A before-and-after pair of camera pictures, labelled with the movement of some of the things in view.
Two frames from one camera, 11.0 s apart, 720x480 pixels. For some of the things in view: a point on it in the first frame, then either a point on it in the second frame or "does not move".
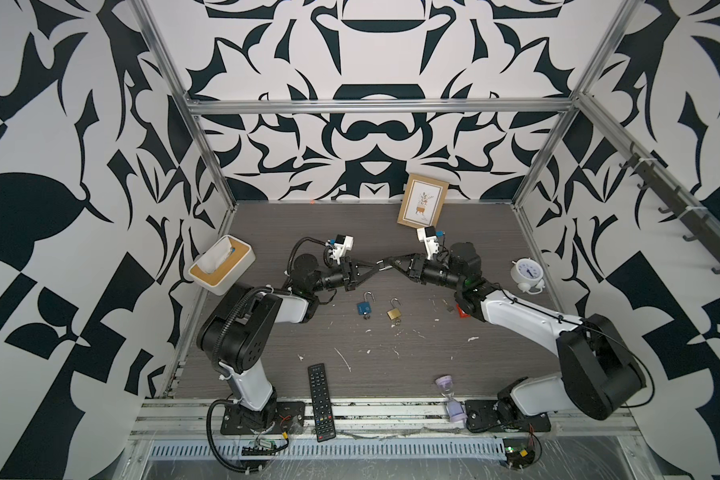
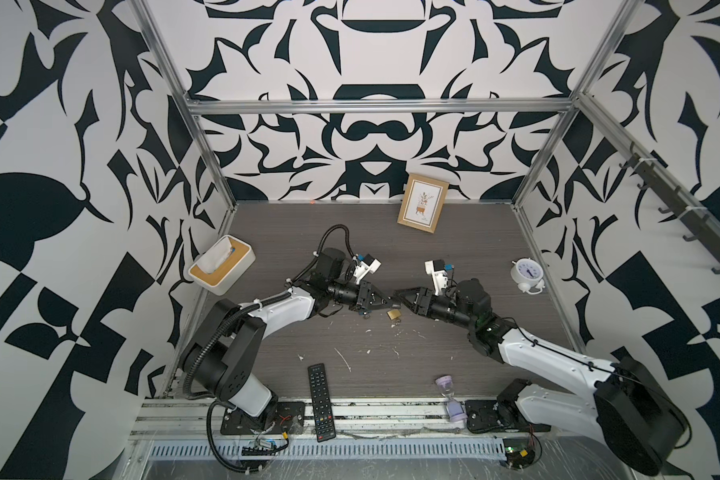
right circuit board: [519, 452] does not move
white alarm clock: [527, 273] does not move
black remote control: [321, 400] does not move
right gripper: [417, 269] -> [426, 302]
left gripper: [346, 266] -> [364, 294]
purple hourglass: [456, 409] does not move
